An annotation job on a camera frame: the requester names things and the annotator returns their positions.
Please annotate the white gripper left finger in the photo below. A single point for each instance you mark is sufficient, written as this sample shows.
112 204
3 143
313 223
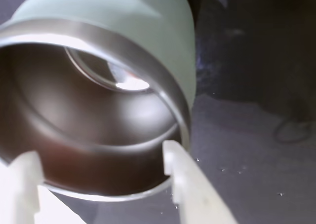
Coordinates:
24 184

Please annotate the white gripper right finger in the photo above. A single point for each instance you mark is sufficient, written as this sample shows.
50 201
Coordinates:
195 184

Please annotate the pale green steel mug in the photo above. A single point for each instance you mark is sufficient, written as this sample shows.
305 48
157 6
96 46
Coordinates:
138 36

